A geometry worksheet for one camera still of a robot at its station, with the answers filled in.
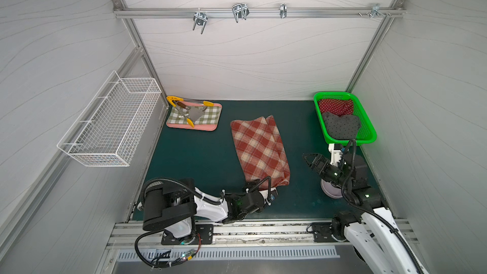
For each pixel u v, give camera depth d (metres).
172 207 0.44
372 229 0.50
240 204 0.64
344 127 0.97
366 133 0.99
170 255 0.70
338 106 1.08
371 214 0.49
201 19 0.80
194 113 1.14
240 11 0.77
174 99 1.17
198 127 1.08
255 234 0.75
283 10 0.78
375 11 0.77
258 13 0.79
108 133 0.68
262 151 0.96
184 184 0.45
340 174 0.63
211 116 1.14
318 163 0.67
